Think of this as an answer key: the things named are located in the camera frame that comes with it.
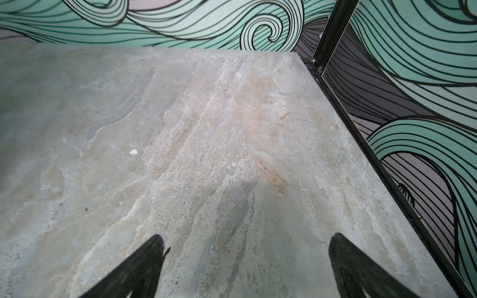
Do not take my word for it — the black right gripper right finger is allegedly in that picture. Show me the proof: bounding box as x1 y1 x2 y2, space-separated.
329 233 418 298

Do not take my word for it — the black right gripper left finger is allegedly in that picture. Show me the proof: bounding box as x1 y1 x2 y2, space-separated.
82 234 170 298

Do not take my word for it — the black corner frame post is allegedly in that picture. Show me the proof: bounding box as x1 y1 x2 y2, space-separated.
304 1 477 297

